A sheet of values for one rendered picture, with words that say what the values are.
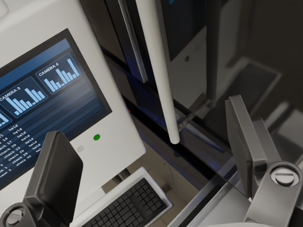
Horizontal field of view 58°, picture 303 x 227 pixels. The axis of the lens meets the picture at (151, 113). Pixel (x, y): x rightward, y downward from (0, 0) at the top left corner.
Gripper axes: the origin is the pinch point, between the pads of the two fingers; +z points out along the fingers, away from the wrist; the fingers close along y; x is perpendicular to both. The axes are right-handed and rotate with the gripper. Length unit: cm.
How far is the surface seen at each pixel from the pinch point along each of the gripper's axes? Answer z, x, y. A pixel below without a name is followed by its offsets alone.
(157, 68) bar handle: 29.3, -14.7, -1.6
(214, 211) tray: 34, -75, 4
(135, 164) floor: 111, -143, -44
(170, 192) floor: 89, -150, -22
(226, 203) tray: 35, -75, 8
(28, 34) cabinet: 38.2, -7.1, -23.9
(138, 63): 52, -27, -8
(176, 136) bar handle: 36, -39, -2
